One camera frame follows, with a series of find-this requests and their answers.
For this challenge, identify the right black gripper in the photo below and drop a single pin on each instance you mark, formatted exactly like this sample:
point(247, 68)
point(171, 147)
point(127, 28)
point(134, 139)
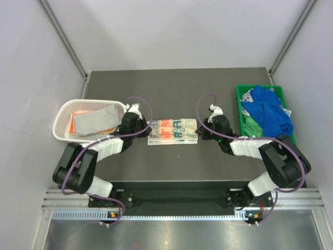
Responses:
point(202, 132)

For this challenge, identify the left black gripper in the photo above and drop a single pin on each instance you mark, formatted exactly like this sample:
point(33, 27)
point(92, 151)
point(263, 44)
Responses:
point(144, 134)

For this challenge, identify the white green towel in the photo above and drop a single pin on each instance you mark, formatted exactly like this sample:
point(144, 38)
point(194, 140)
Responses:
point(96, 121)

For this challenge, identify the cream patterned towel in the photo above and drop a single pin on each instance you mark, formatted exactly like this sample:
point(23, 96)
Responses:
point(173, 132)

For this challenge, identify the pink patterned towel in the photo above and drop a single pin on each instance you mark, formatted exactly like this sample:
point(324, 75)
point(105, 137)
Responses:
point(114, 127)

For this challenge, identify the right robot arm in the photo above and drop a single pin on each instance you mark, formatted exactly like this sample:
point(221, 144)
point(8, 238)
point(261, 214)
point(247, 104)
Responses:
point(286, 167)

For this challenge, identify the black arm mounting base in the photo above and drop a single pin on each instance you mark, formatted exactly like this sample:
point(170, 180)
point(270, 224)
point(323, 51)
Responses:
point(146, 209)

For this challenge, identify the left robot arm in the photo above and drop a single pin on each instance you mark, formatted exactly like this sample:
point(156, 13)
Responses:
point(75, 172)

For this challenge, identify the green cloth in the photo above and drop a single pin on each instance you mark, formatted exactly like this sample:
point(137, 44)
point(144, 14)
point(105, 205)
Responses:
point(252, 128)

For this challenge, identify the green plastic bin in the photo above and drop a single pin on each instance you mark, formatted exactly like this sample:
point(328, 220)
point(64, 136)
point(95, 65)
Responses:
point(240, 117)

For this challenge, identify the blue patterned towel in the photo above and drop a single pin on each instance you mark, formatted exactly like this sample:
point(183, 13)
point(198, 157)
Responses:
point(270, 114)

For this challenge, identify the white perforated plastic basket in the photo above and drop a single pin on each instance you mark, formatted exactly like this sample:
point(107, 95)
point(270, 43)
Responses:
point(61, 124)

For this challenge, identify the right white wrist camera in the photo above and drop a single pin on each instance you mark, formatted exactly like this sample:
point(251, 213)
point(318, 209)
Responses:
point(215, 111)

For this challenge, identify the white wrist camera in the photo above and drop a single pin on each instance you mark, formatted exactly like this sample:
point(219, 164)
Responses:
point(133, 108)
point(215, 111)

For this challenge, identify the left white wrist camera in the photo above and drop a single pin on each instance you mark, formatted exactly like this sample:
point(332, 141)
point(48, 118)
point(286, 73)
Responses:
point(133, 108)

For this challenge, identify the grey slotted cable duct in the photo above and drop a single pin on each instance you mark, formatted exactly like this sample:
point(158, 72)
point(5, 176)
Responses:
point(106, 215)

